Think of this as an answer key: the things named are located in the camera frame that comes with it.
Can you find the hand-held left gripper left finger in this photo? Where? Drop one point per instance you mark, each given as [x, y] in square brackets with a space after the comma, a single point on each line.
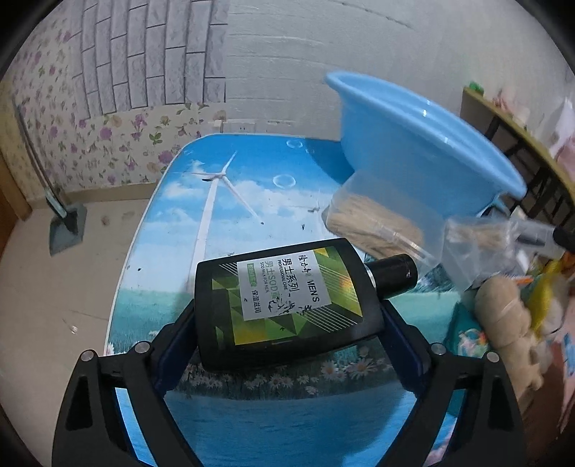
[173, 354]

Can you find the white cup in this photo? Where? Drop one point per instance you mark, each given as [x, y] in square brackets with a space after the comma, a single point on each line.
[522, 116]

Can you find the light blue plastic basin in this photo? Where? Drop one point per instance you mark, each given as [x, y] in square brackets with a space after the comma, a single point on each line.
[404, 148]

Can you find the clear bag of wooden sticks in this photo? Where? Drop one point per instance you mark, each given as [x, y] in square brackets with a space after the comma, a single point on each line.
[373, 220]

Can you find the white wall outlet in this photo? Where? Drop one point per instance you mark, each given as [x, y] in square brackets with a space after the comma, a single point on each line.
[233, 125]

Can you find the side table with black legs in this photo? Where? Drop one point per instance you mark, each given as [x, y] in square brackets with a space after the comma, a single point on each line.
[521, 134]

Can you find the small pink item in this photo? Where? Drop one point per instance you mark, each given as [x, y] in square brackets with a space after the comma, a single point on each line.
[505, 96]

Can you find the yellow plush toy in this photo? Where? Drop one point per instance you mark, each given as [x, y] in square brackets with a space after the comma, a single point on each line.
[546, 287]

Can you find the clear plastic bag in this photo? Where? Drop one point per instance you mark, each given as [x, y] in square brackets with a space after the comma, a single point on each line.
[476, 251]

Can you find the black bottle with green label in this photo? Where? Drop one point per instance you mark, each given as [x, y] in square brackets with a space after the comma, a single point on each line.
[224, 314]

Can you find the small green item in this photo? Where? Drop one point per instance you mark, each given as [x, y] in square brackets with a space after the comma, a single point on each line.
[474, 85]

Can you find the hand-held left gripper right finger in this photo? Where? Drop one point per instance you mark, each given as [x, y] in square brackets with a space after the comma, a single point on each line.
[406, 345]

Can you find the beige plush toy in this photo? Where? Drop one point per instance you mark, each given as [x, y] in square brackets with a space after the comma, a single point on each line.
[507, 314]

